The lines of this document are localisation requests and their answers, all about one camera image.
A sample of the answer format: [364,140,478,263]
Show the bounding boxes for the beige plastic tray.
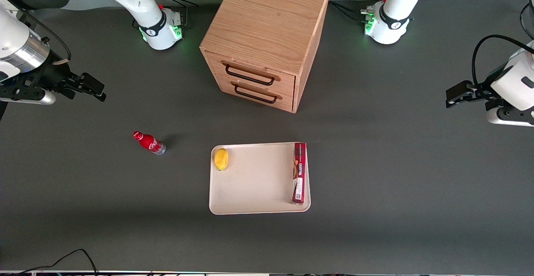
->
[209,142,312,215]

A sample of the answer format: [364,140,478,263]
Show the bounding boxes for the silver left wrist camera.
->
[486,104,534,127]

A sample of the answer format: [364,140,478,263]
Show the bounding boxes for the yellow lemon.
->
[214,148,229,171]

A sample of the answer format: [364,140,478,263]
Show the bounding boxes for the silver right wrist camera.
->
[0,78,57,105]

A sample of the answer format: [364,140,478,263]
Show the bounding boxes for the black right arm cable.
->
[17,10,72,65]

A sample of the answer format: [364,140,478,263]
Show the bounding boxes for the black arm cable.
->
[471,34,534,86]
[17,10,72,65]

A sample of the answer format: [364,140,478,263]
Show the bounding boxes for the wooden drawer with black handle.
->
[207,52,296,93]
[216,74,294,112]

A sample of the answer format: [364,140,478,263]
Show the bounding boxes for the black left base cables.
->
[329,0,390,23]

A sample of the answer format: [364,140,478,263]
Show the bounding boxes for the black table edge cable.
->
[0,248,99,276]

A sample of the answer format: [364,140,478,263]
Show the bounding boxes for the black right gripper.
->
[40,59,107,102]

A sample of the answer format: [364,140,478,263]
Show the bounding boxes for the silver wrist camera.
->
[486,104,534,127]
[0,78,57,105]

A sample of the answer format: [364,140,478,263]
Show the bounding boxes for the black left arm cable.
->
[471,34,534,86]

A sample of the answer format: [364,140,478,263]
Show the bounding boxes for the wooden drawer cabinet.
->
[199,0,330,114]

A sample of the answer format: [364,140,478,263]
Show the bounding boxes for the red cracker box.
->
[292,142,307,205]

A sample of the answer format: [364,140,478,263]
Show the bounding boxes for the red coke bottle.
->
[132,130,166,156]

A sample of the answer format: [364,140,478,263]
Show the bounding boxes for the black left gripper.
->
[445,80,502,109]

